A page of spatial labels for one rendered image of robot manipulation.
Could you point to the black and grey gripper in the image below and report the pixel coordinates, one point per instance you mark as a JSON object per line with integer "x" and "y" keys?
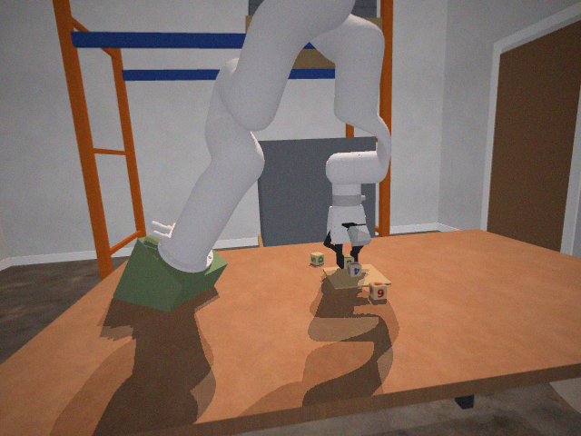
{"x": 338, "y": 234}

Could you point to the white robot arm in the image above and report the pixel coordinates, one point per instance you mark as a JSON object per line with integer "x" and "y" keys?
{"x": 252, "y": 92}

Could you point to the tan flat mat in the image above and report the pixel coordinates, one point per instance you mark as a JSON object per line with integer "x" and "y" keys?
{"x": 341, "y": 280}

